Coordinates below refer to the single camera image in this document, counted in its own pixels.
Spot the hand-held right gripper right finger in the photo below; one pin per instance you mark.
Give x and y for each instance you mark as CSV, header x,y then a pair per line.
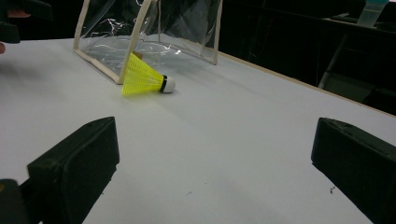
x,y
358,161

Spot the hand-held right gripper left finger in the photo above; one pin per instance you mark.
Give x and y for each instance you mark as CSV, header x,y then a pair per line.
x,y
74,161

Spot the clear bag with beige trim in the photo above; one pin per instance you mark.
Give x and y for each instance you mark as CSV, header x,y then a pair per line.
x,y
186,46

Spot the grey metal stand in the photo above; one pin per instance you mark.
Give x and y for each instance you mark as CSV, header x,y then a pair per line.
x,y
333,60

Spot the translucent pale blue container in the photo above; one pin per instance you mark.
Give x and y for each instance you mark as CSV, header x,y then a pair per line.
x,y
372,12

